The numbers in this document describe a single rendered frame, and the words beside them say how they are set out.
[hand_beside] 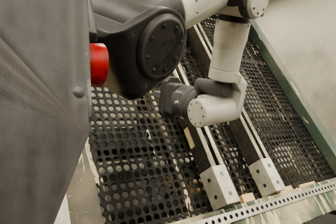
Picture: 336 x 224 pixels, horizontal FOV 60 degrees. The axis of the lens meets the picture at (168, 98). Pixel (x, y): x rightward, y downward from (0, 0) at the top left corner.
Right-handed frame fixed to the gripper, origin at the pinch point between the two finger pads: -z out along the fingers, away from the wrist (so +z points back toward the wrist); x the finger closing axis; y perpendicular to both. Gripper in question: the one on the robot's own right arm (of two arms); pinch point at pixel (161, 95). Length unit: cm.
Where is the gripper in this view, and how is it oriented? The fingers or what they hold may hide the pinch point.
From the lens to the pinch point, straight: 87.0
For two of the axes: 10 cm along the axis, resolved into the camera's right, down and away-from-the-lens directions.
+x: 1.2, -9.9, -1.1
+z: 5.8, 1.6, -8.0
